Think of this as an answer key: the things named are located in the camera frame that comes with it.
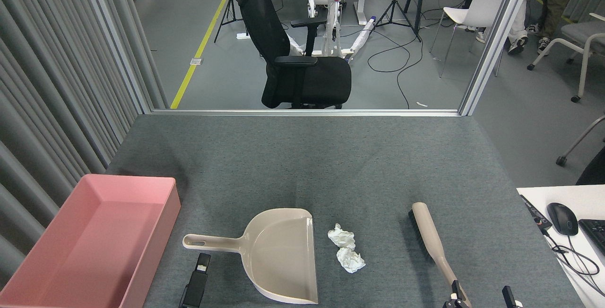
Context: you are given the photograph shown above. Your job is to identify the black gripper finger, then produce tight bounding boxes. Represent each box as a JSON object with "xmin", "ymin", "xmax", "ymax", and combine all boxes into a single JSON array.
[
  {"xmin": 179, "ymin": 253, "xmax": 211, "ymax": 308},
  {"xmin": 502, "ymin": 286, "xmax": 524, "ymax": 308},
  {"xmin": 443, "ymin": 280, "xmax": 466, "ymax": 308}
]

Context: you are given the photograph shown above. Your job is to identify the beige hand brush black bristles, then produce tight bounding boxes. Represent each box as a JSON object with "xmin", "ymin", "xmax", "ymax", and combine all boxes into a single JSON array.
[{"xmin": 408, "ymin": 202, "xmax": 472, "ymax": 308}]

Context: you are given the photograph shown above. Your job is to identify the beige plastic dustpan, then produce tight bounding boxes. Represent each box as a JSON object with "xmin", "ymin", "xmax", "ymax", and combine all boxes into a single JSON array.
[{"xmin": 183, "ymin": 208, "xmax": 319, "ymax": 305}]

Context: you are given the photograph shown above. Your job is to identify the white paper ball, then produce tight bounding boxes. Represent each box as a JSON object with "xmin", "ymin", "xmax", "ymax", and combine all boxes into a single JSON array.
[
  {"xmin": 336, "ymin": 247, "xmax": 366, "ymax": 274},
  {"xmin": 328, "ymin": 223, "xmax": 356, "ymax": 250}
]

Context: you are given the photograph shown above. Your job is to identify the pink plastic bin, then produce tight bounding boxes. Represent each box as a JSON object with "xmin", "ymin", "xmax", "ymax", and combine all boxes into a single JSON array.
[{"xmin": 0, "ymin": 174, "xmax": 181, "ymax": 308}]

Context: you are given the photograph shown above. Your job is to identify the small black flat device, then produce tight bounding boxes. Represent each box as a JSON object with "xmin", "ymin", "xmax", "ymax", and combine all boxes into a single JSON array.
[{"xmin": 520, "ymin": 195, "xmax": 553, "ymax": 231}]

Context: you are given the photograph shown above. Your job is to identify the black computer mouse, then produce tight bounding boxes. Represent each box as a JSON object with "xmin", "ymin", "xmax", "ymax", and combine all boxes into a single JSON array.
[{"xmin": 547, "ymin": 203, "xmax": 579, "ymax": 236}]

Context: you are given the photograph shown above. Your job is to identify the black keyboard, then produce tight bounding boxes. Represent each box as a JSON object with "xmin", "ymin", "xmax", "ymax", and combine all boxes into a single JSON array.
[{"xmin": 578, "ymin": 219, "xmax": 605, "ymax": 257}]

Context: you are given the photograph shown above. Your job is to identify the white side table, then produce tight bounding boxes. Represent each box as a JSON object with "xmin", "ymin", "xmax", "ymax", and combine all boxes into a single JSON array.
[{"xmin": 516, "ymin": 184, "xmax": 605, "ymax": 308}]

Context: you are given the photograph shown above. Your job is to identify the white chair leg with caster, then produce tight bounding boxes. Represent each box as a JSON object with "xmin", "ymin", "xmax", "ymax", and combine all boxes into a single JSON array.
[{"xmin": 556, "ymin": 115, "xmax": 605, "ymax": 166}]

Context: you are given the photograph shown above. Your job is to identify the black office chair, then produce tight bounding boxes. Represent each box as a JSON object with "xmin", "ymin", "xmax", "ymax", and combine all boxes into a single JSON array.
[{"xmin": 235, "ymin": 0, "xmax": 353, "ymax": 110}]

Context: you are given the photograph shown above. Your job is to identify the white plastic chair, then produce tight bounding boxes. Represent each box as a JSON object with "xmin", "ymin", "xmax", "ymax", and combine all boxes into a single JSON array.
[{"xmin": 429, "ymin": 0, "xmax": 509, "ymax": 78}]

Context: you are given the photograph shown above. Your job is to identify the black desk cable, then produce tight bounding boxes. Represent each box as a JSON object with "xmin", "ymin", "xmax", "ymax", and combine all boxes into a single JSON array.
[{"xmin": 541, "ymin": 228, "xmax": 605, "ymax": 297}]

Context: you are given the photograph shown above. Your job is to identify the silver table rail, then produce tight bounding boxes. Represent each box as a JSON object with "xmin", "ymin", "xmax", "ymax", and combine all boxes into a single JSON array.
[{"xmin": 151, "ymin": 109, "xmax": 461, "ymax": 118}]

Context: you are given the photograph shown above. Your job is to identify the black floor cable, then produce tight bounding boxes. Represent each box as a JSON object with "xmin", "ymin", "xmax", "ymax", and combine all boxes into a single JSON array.
[{"xmin": 367, "ymin": 27, "xmax": 424, "ymax": 109}]

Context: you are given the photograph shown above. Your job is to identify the silver post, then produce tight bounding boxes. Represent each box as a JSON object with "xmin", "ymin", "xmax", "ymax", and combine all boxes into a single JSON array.
[
  {"xmin": 458, "ymin": 0, "xmax": 539, "ymax": 116},
  {"xmin": 78, "ymin": 0, "xmax": 154, "ymax": 115}
]

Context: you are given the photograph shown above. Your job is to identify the grey chair white frame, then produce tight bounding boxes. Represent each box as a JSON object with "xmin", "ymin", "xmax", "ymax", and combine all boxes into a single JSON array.
[{"xmin": 527, "ymin": 13, "xmax": 605, "ymax": 103}]

